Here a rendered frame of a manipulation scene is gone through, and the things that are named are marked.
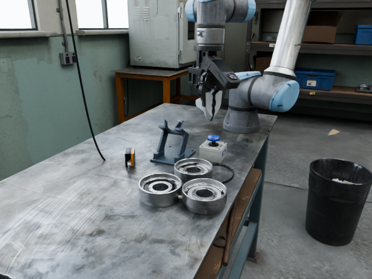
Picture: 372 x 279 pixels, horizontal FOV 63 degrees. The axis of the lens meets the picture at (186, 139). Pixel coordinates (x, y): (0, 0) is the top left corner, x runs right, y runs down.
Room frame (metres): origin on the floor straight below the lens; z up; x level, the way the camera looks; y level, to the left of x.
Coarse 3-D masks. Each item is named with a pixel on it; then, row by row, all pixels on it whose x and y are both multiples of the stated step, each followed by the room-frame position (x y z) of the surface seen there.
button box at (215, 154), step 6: (204, 144) 0.89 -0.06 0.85; (210, 144) 0.88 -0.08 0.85; (216, 144) 0.88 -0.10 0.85; (222, 144) 0.89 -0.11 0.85; (204, 150) 0.87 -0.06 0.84; (210, 150) 0.86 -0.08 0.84; (216, 150) 0.85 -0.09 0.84; (222, 150) 0.86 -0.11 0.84; (204, 156) 0.87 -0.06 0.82; (210, 156) 0.86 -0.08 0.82; (216, 156) 0.85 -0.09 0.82; (222, 156) 0.86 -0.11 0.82; (216, 162) 0.85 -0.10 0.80
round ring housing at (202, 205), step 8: (184, 184) 0.64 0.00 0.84; (192, 184) 0.66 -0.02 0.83; (200, 184) 0.66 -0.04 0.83; (208, 184) 0.66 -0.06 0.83; (216, 184) 0.66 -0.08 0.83; (184, 192) 0.60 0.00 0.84; (192, 192) 0.62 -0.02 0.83; (200, 192) 0.64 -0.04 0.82; (208, 192) 0.64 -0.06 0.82; (224, 192) 0.63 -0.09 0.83; (184, 200) 0.60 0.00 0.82; (192, 200) 0.58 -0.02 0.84; (200, 200) 0.57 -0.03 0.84; (208, 200) 0.57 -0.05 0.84; (216, 200) 0.58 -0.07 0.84; (224, 200) 0.59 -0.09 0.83; (192, 208) 0.58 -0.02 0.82; (200, 208) 0.57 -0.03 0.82; (208, 208) 0.57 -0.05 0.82; (216, 208) 0.58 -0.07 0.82
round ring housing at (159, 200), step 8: (152, 176) 0.69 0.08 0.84; (160, 176) 0.70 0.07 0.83; (168, 176) 0.69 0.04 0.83; (176, 176) 0.68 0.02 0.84; (152, 184) 0.66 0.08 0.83; (160, 184) 0.67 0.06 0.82; (168, 184) 0.66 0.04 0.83; (144, 192) 0.61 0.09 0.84; (160, 192) 0.62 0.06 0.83; (168, 192) 0.60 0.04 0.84; (176, 192) 0.61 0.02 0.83; (144, 200) 0.61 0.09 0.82; (152, 200) 0.60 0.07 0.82; (160, 200) 0.60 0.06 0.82; (168, 200) 0.60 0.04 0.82; (176, 200) 0.62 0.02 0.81
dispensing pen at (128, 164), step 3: (126, 150) 0.85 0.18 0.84; (129, 150) 0.85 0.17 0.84; (126, 153) 0.82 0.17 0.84; (129, 153) 0.82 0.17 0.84; (126, 156) 0.82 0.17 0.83; (129, 156) 0.82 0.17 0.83; (126, 159) 0.82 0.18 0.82; (129, 159) 0.81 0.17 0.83; (126, 162) 0.82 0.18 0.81; (129, 162) 0.79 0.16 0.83; (126, 165) 0.82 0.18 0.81; (129, 165) 0.78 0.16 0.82; (129, 168) 0.76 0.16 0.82
